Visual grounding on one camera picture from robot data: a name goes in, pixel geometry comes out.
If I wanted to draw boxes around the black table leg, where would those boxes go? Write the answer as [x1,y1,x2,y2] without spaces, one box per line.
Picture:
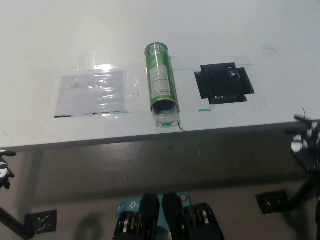
[0,199,36,240]
[286,171,320,213]

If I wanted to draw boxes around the black tape floor patch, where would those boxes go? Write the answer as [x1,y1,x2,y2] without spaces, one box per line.
[254,189,291,215]
[24,209,58,235]

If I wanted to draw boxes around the teal router box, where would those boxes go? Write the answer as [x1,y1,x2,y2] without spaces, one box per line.
[116,191,192,227]

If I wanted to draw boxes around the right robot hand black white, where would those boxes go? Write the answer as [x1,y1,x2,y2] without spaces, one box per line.
[285,114,320,174]

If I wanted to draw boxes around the green chips can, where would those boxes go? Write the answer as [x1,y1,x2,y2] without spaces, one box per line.
[143,42,181,112]

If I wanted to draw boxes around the black tape square marker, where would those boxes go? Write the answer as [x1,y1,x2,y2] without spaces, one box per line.
[194,61,256,105]

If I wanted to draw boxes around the clear plastic film sheet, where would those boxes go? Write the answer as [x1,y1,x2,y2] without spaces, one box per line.
[29,49,146,122]

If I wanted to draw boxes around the clear taped plastic sheet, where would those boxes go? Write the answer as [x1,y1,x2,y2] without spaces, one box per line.
[53,70,131,118]

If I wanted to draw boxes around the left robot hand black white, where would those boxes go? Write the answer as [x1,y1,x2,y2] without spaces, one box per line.
[0,149,17,190]

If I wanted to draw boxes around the robot body black blocks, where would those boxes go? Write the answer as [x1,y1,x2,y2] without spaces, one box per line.
[113,191,225,240]

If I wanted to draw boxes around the clear plastic chips tray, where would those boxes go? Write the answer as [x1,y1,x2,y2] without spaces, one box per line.
[150,99,182,129]

